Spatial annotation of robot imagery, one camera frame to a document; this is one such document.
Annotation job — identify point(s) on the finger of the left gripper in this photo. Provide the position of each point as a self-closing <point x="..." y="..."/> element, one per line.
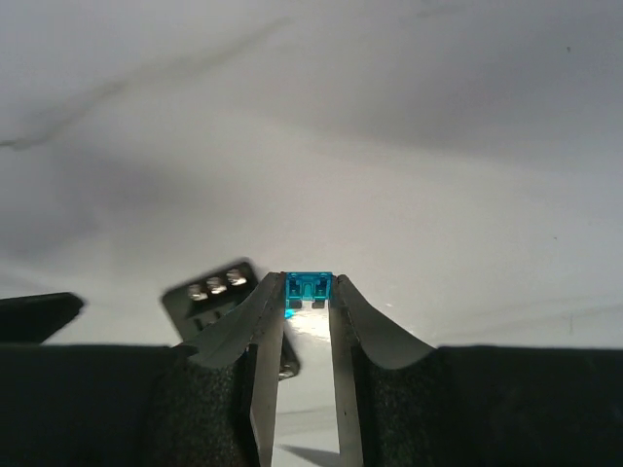
<point x="33" y="319"/>

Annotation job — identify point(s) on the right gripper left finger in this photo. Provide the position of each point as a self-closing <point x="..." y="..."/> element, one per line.
<point x="255" y="388"/>

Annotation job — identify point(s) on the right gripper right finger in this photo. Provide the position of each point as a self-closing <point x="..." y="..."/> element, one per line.
<point x="365" y="344"/>

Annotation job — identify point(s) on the blue blade fuse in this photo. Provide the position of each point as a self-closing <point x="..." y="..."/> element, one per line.
<point x="312" y="287"/>

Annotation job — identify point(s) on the black fuse box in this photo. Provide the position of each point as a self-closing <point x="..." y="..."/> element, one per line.
<point x="218" y="310"/>

